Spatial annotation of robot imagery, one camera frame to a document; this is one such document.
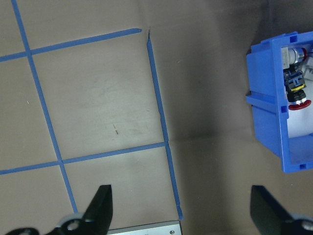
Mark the blue plastic storage bin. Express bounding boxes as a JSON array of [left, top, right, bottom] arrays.
[[246, 30, 313, 174]]

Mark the red mushroom emergency stop button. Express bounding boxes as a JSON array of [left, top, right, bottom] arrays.
[[283, 64, 312, 111]]

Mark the white square base plate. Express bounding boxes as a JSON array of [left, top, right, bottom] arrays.
[[107, 220, 183, 235]]

